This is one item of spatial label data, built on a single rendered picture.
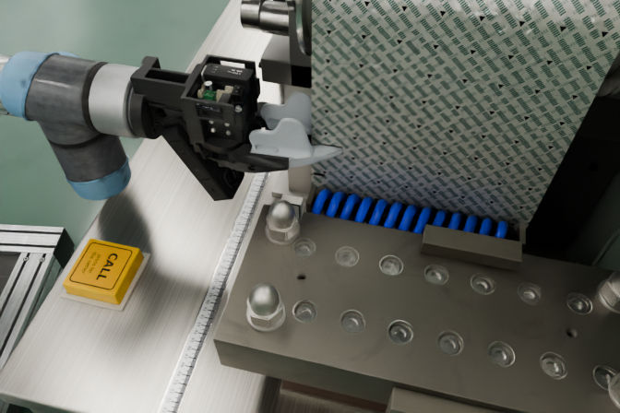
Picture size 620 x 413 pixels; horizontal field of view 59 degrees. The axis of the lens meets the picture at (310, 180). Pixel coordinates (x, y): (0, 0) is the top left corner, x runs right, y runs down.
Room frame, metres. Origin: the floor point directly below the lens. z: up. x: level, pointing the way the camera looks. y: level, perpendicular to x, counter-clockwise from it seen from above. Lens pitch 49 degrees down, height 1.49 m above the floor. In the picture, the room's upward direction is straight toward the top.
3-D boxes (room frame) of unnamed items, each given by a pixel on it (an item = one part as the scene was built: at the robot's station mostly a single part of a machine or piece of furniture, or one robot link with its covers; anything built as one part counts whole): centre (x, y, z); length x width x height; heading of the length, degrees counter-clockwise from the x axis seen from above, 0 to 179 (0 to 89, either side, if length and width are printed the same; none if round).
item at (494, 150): (0.37, -0.12, 1.11); 0.23 x 0.01 x 0.18; 77
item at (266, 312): (0.24, 0.04, 1.05); 0.04 x 0.04 x 0.04
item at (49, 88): (0.46, 0.27, 1.11); 0.11 x 0.08 x 0.09; 76
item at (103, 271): (0.35, 0.25, 0.91); 0.07 x 0.07 x 0.02; 77
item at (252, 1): (0.51, 0.06, 1.18); 0.04 x 0.02 x 0.04; 167
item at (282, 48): (0.50, 0.02, 1.05); 0.06 x 0.05 x 0.31; 77
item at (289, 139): (0.38, 0.02, 1.11); 0.09 x 0.03 x 0.06; 75
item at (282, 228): (0.33, 0.03, 1.05); 0.04 x 0.04 x 0.04
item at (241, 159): (0.39, 0.06, 1.09); 0.09 x 0.05 x 0.02; 75
